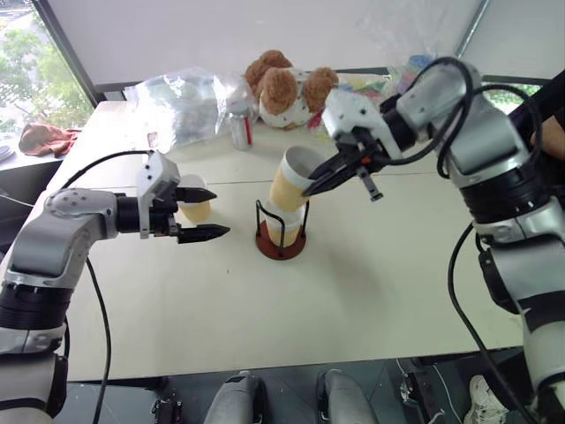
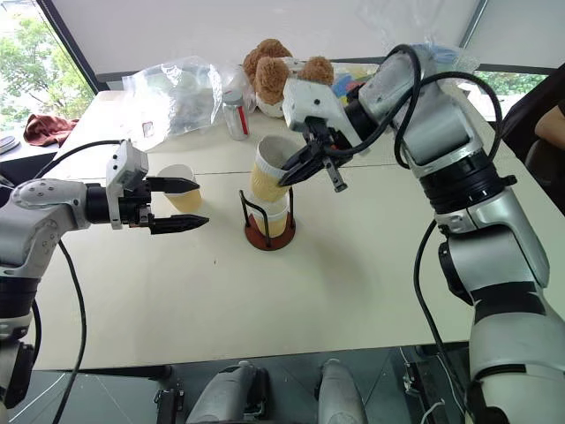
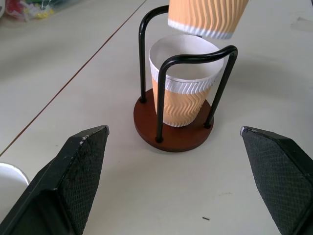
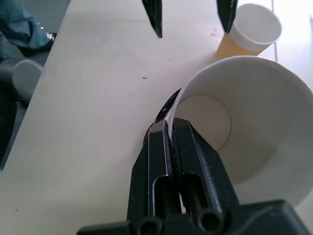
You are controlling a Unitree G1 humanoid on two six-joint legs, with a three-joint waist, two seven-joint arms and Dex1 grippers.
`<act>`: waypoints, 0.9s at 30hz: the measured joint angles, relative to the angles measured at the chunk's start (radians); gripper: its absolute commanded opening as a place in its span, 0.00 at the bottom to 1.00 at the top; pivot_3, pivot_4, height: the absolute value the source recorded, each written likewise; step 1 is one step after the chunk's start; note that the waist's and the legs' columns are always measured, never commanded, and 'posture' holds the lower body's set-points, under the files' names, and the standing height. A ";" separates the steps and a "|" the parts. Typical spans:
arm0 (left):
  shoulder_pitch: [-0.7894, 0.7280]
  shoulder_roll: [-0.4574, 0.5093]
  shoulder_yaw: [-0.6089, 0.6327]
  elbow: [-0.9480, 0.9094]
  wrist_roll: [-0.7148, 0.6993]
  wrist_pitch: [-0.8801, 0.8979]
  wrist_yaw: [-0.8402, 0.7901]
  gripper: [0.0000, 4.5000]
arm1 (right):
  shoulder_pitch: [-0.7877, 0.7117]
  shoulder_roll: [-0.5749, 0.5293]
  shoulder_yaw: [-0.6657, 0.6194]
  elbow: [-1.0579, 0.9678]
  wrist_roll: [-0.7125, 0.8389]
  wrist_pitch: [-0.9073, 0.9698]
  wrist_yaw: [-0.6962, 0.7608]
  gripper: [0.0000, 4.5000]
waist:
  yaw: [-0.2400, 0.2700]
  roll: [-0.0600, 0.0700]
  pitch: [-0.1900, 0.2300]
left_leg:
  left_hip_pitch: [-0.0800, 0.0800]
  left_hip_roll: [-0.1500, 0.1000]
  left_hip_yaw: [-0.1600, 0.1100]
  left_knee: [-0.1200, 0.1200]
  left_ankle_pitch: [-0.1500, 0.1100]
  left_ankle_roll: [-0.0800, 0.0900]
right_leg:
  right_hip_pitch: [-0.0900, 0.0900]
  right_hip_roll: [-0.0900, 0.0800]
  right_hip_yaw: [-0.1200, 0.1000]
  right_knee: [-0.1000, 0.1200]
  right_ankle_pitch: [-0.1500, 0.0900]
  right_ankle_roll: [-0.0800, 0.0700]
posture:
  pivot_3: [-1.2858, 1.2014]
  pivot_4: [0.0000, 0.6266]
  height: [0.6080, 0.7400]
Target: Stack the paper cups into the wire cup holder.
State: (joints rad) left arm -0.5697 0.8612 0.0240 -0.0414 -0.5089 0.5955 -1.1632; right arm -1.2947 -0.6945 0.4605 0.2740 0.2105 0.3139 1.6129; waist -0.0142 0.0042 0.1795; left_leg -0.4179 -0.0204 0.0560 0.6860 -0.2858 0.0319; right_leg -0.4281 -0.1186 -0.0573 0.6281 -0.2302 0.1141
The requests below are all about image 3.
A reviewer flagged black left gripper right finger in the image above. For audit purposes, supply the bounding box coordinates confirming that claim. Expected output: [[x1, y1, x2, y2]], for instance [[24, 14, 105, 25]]
[[240, 126, 313, 235]]

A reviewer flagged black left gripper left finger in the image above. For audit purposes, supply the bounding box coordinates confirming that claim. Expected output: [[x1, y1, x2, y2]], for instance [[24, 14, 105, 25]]
[[0, 125, 110, 235]]

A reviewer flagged orange ripple paper cup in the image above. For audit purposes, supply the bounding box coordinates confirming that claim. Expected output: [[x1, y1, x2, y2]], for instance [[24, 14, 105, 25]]
[[167, 0, 250, 40], [148, 34, 225, 128]]

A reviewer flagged colourful plastic bag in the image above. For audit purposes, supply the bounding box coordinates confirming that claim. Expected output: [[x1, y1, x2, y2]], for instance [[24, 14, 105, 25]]
[[4, 0, 81, 22]]

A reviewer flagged wire cup holder wooden base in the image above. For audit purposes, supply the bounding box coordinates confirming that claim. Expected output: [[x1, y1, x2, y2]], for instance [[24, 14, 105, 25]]
[[133, 5, 239, 153]]

